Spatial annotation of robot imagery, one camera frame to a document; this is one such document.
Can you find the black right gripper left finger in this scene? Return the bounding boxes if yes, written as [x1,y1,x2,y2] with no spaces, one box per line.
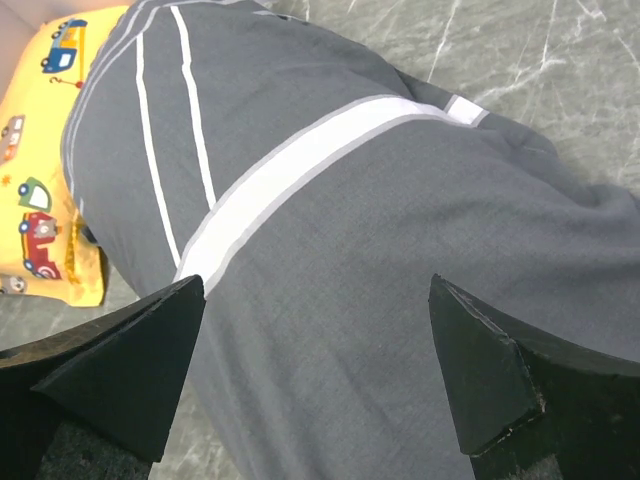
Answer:
[1,276,205,479]

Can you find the yellow car-print pillow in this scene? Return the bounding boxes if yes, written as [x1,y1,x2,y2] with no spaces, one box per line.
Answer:
[1,6,127,307]

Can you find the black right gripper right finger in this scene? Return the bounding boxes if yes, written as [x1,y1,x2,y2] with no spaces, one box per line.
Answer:
[429,275,639,479]

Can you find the grey striped pillowcase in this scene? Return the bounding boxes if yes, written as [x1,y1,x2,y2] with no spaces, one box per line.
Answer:
[62,1,639,479]

